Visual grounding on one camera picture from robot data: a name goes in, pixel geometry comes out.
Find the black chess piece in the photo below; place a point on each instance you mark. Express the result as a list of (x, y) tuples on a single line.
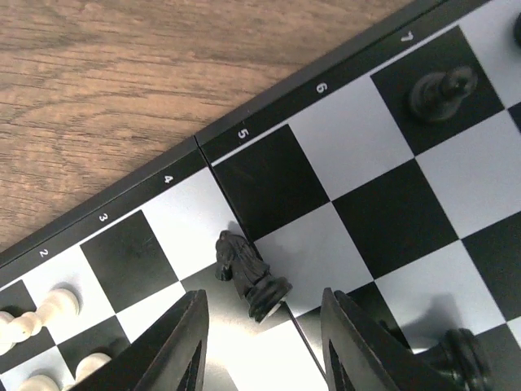
[(516, 30)]

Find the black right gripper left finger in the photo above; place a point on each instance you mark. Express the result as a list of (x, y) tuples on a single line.
[(169, 355)]

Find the black chess pawn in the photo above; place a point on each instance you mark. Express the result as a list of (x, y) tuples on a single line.
[(437, 96)]

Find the black white chess board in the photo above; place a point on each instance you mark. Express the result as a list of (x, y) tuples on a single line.
[(336, 185)]

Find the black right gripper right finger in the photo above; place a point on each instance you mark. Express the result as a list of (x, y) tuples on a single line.
[(360, 355)]

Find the black chess king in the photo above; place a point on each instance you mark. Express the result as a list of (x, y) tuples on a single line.
[(460, 358)]

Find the black chess knight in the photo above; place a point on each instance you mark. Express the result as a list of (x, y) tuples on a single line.
[(237, 261)]

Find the white chess piece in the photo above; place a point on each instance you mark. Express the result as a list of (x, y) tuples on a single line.
[(58, 307), (86, 367)]

